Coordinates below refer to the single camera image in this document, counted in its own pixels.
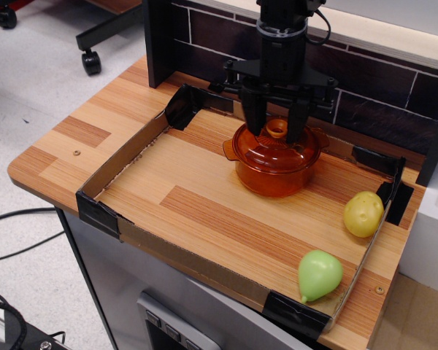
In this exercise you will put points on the cardboard fence with black tape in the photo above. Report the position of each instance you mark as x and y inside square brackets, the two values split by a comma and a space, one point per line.
[170, 191]

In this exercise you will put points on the orange transparent pot lid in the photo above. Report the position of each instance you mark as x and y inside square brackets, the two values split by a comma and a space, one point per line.
[271, 153]

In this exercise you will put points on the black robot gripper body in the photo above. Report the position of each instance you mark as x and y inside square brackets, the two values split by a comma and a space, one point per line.
[281, 74]

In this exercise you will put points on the yellow plastic potato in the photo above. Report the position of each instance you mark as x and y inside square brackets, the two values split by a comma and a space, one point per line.
[363, 213]

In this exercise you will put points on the black chair base with casters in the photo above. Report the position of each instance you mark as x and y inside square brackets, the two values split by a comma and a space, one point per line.
[125, 15]

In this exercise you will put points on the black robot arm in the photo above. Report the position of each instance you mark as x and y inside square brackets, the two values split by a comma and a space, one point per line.
[284, 13]

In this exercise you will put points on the orange transparent plastic pot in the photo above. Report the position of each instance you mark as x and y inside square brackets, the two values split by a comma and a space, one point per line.
[274, 185]

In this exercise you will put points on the grey toy oven front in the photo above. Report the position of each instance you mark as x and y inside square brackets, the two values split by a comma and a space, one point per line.
[166, 329]

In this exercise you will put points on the green plastic pear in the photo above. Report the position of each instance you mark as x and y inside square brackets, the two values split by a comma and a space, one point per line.
[319, 274]

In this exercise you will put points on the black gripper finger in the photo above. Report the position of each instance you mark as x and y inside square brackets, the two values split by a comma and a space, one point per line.
[298, 114]
[254, 108]

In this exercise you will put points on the dark brick backsplash panel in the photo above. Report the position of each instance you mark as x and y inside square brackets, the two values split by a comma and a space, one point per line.
[385, 100]

